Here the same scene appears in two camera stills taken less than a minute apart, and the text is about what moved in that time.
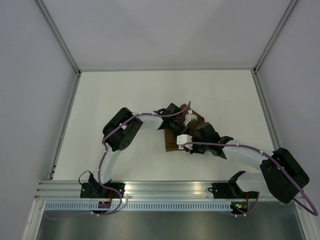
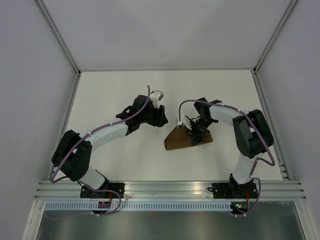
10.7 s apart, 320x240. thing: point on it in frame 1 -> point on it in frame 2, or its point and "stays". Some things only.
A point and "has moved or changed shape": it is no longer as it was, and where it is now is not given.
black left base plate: (96, 190) stays
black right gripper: (194, 150) -> (196, 136)
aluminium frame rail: (284, 17) stays
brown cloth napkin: (191, 120) has moved or changed shape
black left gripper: (182, 129) -> (161, 119)
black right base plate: (222, 190) stays
